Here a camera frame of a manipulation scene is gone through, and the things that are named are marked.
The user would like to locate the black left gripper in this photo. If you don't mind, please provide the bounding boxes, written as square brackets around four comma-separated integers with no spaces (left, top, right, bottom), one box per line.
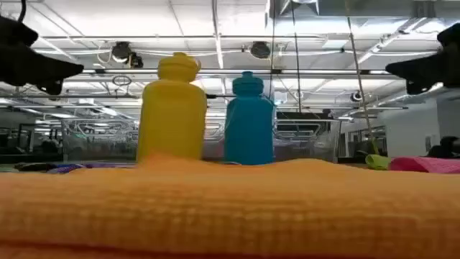
[0,14,85,96]

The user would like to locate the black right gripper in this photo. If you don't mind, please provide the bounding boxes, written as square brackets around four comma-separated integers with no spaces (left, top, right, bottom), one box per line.
[385,22,460,96]

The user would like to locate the pink microfibre cloth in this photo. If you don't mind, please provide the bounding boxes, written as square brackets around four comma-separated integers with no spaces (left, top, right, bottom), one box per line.
[389,155,460,175]

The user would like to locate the green microfibre cloth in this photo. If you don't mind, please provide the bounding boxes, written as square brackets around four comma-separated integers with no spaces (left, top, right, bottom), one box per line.
[365,153,392,171]

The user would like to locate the black coil band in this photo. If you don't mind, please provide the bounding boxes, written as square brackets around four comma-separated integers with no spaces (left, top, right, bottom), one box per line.
[13,162,55,173]

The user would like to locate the blue coil band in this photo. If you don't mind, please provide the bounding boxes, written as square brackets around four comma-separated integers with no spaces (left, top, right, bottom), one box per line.
[48,163,87,175]

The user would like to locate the yellow sports bottle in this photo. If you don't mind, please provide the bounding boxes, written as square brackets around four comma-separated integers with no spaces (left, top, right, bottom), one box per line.
[136,52,208,163]

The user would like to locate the blue sports bottle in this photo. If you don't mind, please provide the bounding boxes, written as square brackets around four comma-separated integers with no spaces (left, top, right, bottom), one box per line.
[224,71,276,165]

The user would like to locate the orange microfibre cloth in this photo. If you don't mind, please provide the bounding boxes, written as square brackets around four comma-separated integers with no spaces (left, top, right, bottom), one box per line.
[0,153,460,259]

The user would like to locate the round ceiling fixture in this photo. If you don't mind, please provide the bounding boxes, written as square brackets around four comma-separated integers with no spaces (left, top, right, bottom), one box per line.
[110,41,144,69]
[249,40,272,60]

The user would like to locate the person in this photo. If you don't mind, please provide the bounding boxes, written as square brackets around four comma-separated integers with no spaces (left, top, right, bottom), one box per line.
[427,135,460,159]

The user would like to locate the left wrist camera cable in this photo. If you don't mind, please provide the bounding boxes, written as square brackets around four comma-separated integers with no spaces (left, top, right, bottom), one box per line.
[17,0,28,23]

